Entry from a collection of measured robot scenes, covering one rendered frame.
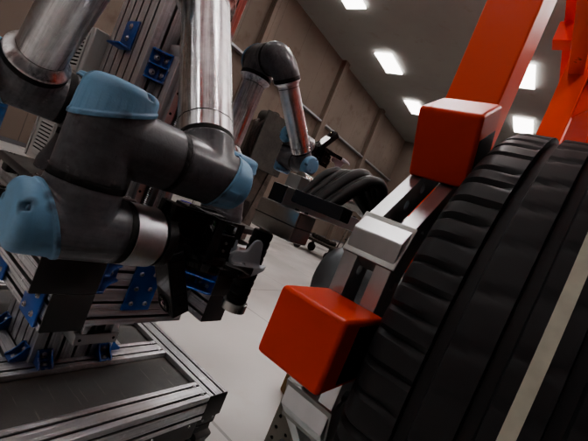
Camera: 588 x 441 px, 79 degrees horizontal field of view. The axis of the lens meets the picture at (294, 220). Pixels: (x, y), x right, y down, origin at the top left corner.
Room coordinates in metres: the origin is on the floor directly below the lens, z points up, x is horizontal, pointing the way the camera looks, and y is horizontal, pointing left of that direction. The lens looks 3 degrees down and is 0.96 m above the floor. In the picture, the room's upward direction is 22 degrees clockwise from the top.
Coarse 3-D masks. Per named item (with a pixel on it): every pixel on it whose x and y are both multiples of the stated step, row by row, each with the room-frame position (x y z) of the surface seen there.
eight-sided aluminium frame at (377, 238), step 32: (416, 192) 0.47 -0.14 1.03; (448, 192) 0.44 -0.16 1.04; (384, 224) 0.40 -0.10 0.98; (416, 224) 0.40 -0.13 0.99; (352, 256) 0.40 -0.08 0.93; (384, 256) 0.38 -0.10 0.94; (352, 288) 0.41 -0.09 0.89; (384, 288) 0.37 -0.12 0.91; (288, 384) 0.41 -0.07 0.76; (352, 384) 0.39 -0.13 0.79; (288, 416) 0.41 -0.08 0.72; (320, 416) 0.38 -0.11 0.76
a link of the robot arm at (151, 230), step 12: (144, 216) 0.40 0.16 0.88; (156, 216) 0.42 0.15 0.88; (144, 228) 0.40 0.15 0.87; (156, 228) 0.41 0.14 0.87; (168, 228) 0.43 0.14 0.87; (144, 240) 0.40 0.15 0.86; (156, 240) 0.41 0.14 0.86; (132, 252) 0.39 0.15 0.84; (144, 252) 0.40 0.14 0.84; (156, 252) 0.41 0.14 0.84; (120, 264) 0.41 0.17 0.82; (132, 264) 0.41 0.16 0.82; (144, 264) 0.42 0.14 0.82
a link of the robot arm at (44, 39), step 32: (64, 0) 0.58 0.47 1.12; (96, 0) 0.59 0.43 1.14; (32, 32) 0.62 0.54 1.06; (64, 32) 0.62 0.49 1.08; (0, 64) 0.65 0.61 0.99; (32, 64) 0.66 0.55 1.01; (64, 64) 0.68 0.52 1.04; (0, 96) 0.69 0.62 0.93; (32, 96) 0.70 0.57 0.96; (64, 96) 0.74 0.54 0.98
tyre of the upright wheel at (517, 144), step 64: (512, 192) 0.33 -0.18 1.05; (576, 192) 0.32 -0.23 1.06; (448, 256) 0.31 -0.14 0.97; (512, 256) 0.29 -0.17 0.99; (576, 256) 0.27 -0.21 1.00; (384, 320) 0.31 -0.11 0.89; (448, 320) 0.29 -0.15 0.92; (512, 320) 0.27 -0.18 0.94; (576, 320) 0.25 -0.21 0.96; (384, 384) 0.29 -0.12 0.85; (448, 384) 0.27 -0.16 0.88; (512, 384) 0.25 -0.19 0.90; (576, 384) 0.24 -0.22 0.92
